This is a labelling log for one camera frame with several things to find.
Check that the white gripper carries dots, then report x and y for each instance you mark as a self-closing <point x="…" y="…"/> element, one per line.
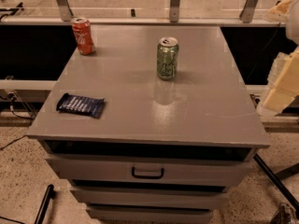
<point x="293" y="27"/>

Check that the green soda can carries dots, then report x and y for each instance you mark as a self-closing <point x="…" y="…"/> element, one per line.
<point x="167" y="58"/>

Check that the red cola can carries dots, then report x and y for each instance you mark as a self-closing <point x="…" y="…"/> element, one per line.
<point x="82" y="31"/>

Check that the black floor stand bar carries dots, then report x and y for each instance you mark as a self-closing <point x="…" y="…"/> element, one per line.
<point x="276" y="181"/>

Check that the grey drawer cabinet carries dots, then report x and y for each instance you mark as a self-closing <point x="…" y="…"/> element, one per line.
<point x="201" y="126"/>

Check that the blue snack bar wrapper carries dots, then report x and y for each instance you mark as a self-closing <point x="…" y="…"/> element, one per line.
<point x="80" y="105"/>

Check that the black tube lower left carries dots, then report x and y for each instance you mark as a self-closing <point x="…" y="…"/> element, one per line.
<point x="48" y="196"/>

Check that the right metal bracket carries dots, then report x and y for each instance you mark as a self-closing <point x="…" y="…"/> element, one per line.
<point x="247" y="13"/>

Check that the metal bracket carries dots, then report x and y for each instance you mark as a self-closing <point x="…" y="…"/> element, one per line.
<point x="247" y="13"/>
<point x="174" y="10"/>
<point x="66" y="13"/>

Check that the middle metal bracket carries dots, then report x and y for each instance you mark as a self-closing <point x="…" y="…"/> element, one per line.
<point x="174" y="10"/>

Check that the black drawer handle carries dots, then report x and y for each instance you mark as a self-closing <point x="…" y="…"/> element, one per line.
<point x="141" y="174"/>

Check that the left metal bracket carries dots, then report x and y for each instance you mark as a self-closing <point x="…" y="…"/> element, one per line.
<point x="66" y="13"/>

